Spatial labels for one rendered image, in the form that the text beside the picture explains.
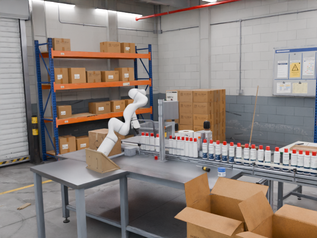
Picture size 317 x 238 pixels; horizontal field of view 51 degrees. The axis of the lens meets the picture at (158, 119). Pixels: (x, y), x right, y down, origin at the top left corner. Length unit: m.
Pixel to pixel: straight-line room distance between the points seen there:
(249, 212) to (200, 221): 0.25
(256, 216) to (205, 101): 5.45
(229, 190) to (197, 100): 5.16
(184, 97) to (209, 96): 0.59
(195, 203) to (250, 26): 6.57
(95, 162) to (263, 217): 1.98
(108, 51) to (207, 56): 2.56
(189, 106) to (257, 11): 2.64
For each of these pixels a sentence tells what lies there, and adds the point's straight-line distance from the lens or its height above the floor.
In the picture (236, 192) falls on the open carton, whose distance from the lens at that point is 2.11.
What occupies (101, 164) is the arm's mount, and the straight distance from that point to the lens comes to 3.31.
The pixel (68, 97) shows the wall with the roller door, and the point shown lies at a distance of 8.04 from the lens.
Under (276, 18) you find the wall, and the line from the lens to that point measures 7.98.
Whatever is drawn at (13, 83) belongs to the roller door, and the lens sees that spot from 7.35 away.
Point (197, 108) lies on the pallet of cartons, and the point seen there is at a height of 1.01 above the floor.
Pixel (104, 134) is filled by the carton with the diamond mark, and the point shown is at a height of 1.11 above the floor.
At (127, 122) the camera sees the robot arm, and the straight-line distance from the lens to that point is 3.51.
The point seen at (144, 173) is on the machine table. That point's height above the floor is 0.83.
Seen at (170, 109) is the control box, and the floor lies 1.39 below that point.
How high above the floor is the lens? 1.76
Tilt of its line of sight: 8 degrees down
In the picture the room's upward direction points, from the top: 1 degrees counter-clockwise
